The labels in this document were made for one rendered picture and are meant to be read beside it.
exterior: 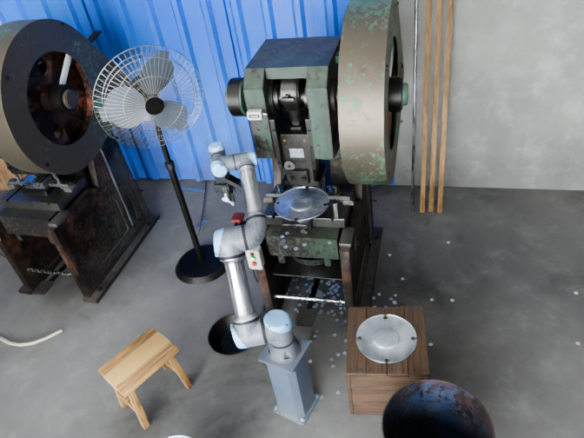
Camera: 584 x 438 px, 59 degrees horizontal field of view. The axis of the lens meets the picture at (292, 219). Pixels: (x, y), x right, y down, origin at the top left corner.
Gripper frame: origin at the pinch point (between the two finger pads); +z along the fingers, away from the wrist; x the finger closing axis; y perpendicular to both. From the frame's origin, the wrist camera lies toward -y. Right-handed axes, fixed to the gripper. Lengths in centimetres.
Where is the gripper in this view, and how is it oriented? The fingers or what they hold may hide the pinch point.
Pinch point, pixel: (234, 202)
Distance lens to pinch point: 271.0
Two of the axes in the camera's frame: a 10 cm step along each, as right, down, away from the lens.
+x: -2.3, 6.3, -7.4
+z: 1.3, 7.7, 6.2
